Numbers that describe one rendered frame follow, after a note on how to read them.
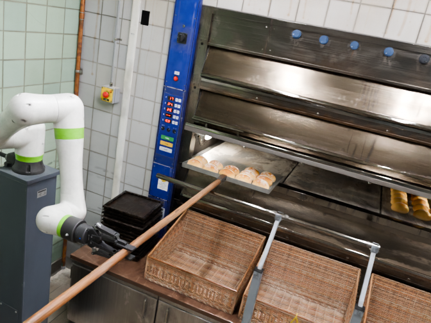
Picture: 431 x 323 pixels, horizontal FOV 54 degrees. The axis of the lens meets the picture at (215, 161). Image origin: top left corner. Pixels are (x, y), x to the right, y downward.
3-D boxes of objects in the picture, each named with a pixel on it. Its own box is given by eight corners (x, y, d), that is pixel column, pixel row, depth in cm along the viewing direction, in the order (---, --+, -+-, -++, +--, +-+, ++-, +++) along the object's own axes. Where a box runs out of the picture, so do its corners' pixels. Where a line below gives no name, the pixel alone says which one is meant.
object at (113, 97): (106, 99, 283) (107, 84, 280) (118, 102, 280) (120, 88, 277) (99, 100, 276) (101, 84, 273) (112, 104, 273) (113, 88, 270)
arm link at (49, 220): (27, 232, 164) (31, 206, 162) (50, 223, 176) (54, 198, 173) (56, 244, 160) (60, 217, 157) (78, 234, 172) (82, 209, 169)
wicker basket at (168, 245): (179, 243, 287) (186, 207, 278) (258, 273, 270) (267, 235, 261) (141, 278, 243) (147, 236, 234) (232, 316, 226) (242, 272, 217)
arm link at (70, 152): (48, 139, 170) (70, 140, 166) (67, 136, 181) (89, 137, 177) (52, 226, 176) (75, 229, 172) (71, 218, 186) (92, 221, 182)
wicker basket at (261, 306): (259, 274, 269) (269, 236, 260) (349, 307, 253) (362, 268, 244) (235, 318, 225) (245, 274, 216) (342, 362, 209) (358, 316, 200)
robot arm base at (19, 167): (-12, 161, 206) (-12, 150, 204) (13, 155, 219) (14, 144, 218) (27, 177, 197) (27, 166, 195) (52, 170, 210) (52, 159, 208)
